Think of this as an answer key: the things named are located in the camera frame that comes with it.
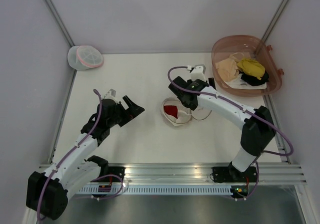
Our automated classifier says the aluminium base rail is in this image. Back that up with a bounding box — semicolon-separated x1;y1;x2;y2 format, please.
109;162;307;185

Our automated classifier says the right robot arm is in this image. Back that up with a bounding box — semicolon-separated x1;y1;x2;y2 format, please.
168;76;276;182

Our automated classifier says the black garment in basket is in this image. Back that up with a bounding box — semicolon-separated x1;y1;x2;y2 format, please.
241;71;269;86

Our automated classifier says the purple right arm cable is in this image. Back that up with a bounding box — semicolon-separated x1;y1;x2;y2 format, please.
167;65;295;202

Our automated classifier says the yellow garment in basket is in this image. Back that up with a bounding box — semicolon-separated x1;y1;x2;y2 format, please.
237;58;266;80

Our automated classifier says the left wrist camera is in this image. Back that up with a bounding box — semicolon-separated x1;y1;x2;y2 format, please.
104;89;118;103

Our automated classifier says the left aluminium frame post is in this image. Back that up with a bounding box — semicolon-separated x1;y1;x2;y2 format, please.
42;0;75;47

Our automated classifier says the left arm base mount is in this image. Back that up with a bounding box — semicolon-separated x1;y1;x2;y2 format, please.
85;155;126;183

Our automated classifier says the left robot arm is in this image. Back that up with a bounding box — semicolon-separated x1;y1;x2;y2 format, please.
26;95;145;222

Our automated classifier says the translucent pink plastic basket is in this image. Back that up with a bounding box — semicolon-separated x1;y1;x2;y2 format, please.
211;35;284;97

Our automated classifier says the white slotted cable duct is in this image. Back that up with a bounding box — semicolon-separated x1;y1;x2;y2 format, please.
77;184;232;195

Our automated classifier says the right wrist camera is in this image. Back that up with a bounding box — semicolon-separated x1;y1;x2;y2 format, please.
187;65;206;82

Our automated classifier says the white garment in basket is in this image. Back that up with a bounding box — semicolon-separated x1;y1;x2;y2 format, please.
226;74;267;90

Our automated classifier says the right aluminium frame post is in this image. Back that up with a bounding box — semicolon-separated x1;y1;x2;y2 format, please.
261;0;291;43

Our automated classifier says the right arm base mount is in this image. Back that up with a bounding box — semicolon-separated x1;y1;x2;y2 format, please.
207;162;258;184

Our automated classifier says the beige round mesh laundry bag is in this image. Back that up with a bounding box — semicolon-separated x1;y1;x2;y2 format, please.
160;97;211;127

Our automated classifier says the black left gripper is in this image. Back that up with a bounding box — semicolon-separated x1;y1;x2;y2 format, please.
107;96;144;127

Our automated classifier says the white pink-trimmed mesh laundry bag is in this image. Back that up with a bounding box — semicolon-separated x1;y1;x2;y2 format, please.
67;45;104;71

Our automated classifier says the beige bra in basket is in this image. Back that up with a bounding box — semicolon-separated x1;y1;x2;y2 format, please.
215;52;245;82

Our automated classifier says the red bra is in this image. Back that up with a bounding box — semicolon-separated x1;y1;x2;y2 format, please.
163;105;178;119

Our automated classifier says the aluminium frame post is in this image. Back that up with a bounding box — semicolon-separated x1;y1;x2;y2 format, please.
261;0;291;43
42;0;75;47

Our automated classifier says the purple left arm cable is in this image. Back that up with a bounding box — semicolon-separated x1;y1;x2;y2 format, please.
36;88;127;222

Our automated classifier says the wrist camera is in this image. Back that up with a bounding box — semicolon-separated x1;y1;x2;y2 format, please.
187;65;206;82
104;89;118;103

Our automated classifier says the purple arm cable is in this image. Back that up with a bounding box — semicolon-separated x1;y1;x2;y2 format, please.
167;65;295;202
36;88;127;222

